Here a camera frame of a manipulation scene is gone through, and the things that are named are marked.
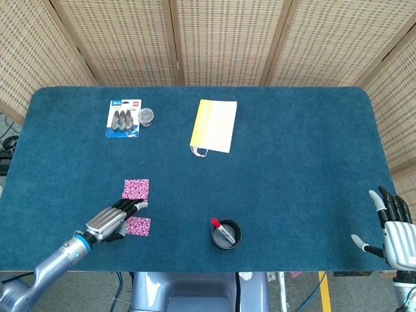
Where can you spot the blue carpet table cover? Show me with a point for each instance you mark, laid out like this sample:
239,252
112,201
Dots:
260,178

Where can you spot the pink white patterned card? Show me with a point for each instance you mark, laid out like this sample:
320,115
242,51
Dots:
139,226
136,188

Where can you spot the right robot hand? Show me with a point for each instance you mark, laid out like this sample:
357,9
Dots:
399,240

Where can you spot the woven rattan folding screen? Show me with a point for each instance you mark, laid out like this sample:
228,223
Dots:
224,39

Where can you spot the black mesh pen holder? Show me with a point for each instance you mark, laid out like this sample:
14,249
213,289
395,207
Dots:
224,243

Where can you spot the clear round clip tub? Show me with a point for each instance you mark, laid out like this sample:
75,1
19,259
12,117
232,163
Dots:
146,116

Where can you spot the grey-blue robot torso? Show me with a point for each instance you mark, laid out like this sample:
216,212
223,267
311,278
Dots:
195,292

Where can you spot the red and white label sticker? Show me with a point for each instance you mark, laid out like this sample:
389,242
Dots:
296,274

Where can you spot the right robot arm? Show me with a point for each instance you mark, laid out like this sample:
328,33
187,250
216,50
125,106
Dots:
404,289

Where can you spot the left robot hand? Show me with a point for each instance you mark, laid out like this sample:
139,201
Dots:
105,222

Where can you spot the yellow and white notebook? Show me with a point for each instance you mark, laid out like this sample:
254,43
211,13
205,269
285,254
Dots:
216,126

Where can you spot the blue binder clip blister pack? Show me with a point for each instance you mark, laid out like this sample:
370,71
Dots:
123,118

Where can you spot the red-capped whiteboard marker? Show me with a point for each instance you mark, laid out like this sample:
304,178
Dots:
225,231

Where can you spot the black power box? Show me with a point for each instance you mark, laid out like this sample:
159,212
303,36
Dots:
5,164

